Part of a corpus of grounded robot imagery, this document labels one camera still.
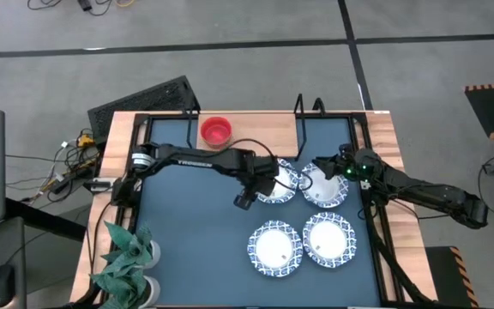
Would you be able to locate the blue-patterned paper bowl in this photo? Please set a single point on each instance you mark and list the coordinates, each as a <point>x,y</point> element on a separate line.
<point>326,193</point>
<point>328,240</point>
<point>275,249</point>
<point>287,180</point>

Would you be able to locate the black mesh computer case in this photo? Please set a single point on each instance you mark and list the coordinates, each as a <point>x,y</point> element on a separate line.
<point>144,103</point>

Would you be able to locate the green plant in white pot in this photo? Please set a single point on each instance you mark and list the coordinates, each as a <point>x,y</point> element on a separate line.
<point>127,244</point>
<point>120,285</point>

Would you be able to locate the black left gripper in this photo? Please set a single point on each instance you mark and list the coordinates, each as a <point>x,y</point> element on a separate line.
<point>264,176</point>

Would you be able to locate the wooden shelf with black legs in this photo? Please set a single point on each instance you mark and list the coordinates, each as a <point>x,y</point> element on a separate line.
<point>255,133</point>

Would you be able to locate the red plastic bowl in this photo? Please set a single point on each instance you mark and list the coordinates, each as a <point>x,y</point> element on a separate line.
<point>216,132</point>

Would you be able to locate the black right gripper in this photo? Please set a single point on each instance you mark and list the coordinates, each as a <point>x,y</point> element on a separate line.
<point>354,167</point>

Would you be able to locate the black metal table frame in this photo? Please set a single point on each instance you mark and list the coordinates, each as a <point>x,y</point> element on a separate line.
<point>360,137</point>

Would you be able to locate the black computer mouse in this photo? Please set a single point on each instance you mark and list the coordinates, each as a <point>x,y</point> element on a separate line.
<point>1,285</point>

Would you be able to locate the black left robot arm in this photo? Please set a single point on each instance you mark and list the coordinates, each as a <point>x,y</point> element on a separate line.
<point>204,161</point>

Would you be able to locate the blue-grey table mat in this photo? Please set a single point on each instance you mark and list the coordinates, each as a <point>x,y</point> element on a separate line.
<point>195,244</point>

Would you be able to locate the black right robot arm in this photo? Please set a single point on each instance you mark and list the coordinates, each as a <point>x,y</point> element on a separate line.
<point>427,193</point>

